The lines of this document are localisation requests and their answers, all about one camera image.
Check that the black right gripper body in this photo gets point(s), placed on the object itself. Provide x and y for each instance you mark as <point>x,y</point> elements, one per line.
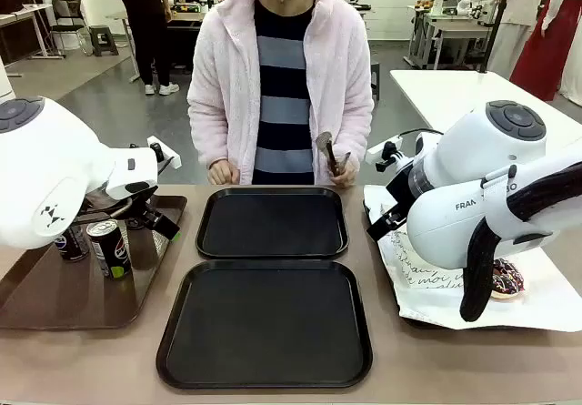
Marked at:
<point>398,191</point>

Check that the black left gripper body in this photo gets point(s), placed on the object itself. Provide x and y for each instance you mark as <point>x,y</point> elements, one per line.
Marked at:
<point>144,205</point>

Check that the metal serving tongs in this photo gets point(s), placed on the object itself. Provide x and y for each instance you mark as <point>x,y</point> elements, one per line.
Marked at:
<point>324,141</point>

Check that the chocolate sprinkled donut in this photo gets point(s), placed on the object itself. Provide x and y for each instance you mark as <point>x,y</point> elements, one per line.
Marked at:
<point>509,277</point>

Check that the person's left forearm pink sleeve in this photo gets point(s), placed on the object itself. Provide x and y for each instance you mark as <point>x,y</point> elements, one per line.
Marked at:
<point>357,136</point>

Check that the person's right forearm pink sleeve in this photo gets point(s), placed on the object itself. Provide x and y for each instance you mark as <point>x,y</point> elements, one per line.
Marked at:
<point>207,141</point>

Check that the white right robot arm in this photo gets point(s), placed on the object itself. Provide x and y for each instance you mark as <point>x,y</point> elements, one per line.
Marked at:
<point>477,150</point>

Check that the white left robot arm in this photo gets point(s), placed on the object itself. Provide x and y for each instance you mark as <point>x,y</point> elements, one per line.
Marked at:
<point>45,164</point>

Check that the person's left hand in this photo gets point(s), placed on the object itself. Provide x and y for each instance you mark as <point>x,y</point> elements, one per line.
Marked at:
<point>350,175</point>

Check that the person's right hand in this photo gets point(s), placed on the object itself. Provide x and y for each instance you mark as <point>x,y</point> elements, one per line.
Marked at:
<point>223,173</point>

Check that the empty white paper donut box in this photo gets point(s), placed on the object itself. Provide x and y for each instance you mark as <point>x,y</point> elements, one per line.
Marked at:
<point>432,282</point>

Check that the dark paper-lined tray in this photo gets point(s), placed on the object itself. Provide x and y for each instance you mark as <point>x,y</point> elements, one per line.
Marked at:
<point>427,324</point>

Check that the black plastic tray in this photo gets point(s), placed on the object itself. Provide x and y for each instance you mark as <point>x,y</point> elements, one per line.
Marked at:
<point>273,223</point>
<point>263,323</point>

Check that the large white table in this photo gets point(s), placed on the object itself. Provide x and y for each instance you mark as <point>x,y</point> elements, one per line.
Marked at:
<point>454,91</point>

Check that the brown plastic tray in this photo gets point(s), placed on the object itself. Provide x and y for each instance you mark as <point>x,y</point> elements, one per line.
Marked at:
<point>68,296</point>

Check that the navy grey striped shirt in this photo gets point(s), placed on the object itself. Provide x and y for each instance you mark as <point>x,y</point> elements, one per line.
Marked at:
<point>282,104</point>

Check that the white paper sheet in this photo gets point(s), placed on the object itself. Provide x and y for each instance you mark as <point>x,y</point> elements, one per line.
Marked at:
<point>523,314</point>

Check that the person in pink jacket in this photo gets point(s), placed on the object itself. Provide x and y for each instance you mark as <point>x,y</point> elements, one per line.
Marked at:
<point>227,59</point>

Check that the grey background work table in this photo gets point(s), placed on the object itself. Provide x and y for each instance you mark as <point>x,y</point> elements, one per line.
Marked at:
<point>454,29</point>

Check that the grey step stool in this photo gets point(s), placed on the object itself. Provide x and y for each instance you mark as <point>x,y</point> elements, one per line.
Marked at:
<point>103,32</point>

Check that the dark background work table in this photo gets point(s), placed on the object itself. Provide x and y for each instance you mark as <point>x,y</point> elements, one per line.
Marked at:
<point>186,27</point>

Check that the bystander in black clothes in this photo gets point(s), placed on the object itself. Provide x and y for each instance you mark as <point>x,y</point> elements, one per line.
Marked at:
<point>145,13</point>

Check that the black stand pole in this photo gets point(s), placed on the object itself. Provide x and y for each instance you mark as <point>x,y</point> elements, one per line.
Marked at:
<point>498,27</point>

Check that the black office chair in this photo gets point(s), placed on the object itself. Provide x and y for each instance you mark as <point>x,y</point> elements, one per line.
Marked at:
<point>68,7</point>

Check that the bystander in beige outfit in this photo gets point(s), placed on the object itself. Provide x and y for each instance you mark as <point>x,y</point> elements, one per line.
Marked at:
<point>518,9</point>

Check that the white background desk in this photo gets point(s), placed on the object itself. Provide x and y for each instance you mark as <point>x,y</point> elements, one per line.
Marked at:
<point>23,11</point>

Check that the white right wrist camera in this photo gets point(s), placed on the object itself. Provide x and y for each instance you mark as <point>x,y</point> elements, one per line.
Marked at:
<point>384,148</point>

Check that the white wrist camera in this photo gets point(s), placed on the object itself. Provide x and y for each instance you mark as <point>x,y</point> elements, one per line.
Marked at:
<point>384,148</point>
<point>166,152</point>

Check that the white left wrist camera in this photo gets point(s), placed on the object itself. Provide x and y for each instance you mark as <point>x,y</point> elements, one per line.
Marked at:
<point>166,152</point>

